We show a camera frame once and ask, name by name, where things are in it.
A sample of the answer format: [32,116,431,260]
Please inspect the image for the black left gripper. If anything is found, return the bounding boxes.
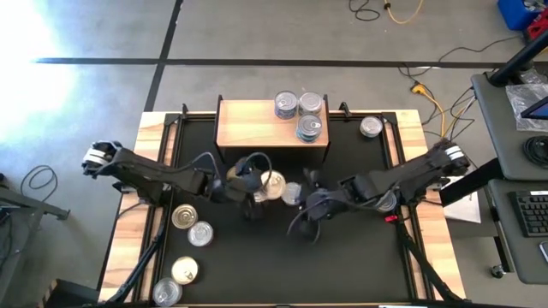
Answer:
[213,164,267,222]

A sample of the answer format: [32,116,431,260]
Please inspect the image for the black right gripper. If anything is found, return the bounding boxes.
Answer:
[297,169,359,243]

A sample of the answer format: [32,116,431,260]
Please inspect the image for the silver lid can red label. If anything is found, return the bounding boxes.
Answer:
[187,220,215,248]

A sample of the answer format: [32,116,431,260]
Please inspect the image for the gold lid seafood can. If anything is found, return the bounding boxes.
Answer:
[170,203,199,230]

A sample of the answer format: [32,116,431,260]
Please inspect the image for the wooden shelf black sides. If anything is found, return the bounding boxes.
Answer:
[211,92,331,167]

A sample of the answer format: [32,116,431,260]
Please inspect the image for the black table mat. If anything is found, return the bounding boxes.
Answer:
[170,115,406,303]

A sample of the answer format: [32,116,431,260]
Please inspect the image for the silver lid can light-blue label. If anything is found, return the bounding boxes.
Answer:
[375,191,398,214]

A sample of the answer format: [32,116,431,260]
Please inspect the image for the pale gold lid can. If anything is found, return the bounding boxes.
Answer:
[170,256,200,286]

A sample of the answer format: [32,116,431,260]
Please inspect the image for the white paper sheet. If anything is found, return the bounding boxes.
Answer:
[440,175,483,224]

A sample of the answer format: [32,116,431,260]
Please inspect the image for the grey desk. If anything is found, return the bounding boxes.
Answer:
[438,71,548,286]

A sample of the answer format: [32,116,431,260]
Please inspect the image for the black box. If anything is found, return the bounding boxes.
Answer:
[42,278,102,308]

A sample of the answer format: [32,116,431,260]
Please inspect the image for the grey metal stand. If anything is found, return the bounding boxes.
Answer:
[0,173,72,308]

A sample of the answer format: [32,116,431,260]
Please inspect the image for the black keyboard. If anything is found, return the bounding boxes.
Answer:
[508,190,548,239]

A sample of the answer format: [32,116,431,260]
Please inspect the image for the clear plastic bag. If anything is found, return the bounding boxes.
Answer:
[504,83,548,133]

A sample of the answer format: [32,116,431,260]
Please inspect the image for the blue lit screen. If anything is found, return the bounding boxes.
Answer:
[520,96,548,121]

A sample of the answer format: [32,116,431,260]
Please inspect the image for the blue plastic bin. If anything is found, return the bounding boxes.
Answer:
[496,0,541,32]

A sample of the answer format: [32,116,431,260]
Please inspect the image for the red plastic object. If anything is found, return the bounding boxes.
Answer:
[525,19,548,42]

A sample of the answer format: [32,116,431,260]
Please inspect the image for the black aluminium table frame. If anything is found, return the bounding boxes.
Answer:
[100,102,468,308]

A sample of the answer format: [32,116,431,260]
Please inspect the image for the yellow cable with plug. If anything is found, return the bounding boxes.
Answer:
[409,83,449,146]

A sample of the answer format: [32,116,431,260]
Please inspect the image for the black looped floor cable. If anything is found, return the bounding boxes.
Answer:
[348,0,381,22]

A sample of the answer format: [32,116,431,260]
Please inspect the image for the yellow floor cable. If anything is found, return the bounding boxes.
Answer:
[384,0,426,26]

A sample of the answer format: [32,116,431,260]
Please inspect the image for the long black floor cable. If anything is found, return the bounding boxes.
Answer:
[396,36,526,80]

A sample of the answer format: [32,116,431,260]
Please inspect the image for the coiled black cable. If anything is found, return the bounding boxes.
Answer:
[522,134,548,169]

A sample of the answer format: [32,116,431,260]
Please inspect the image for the black cable loop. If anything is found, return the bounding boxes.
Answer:
[20,164,59,203]

